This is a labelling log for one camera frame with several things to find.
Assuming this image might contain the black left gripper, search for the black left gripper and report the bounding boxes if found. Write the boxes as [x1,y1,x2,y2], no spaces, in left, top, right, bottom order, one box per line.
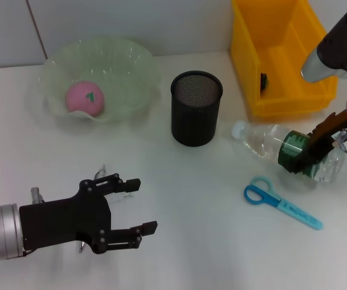
[19,173,158,254]

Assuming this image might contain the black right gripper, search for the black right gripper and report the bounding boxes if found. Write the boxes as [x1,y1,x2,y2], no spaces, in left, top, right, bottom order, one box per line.
[279,109,347,176]

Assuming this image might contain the blue plastic scissors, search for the blue plastic scissors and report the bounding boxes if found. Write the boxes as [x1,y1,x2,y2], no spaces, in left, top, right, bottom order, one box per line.
[244,176,324,231]

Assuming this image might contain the clear green-label water bottle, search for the clear green-label water bottle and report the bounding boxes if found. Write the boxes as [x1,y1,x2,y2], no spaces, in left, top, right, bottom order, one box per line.
[231,120,346,184]

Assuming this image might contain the pink toy peach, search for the pink toy peach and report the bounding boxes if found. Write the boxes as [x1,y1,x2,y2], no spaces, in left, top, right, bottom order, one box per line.
[65,80,105,118]

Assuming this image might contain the silver ballpoint pen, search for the silver ballpoint pen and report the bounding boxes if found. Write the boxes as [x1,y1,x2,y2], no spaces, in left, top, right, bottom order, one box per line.
[78,164,107,253]

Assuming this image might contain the black mesh pen holder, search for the black mesh pen holder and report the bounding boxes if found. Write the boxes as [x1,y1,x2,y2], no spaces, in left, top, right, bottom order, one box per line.
[170,71,224,148]

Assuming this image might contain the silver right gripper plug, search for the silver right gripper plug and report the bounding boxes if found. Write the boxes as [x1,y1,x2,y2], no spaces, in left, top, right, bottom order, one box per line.
[333,128,347,149]

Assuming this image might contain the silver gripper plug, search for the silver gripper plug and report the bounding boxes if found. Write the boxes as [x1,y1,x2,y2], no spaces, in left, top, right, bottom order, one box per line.
[333,128,347,149]
[30,187,45,204]

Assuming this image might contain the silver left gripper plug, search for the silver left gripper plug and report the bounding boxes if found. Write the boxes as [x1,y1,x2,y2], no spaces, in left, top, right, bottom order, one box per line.
[30,187,45,204]

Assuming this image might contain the yellow plastic storage bin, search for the yellow plastic storage bin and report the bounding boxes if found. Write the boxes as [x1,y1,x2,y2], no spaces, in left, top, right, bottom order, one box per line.
[230,0,339,118]

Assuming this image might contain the translucent green plastic bowl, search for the translucent green plastic bowl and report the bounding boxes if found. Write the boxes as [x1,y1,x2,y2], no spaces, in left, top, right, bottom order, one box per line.
[39,36,162,123]

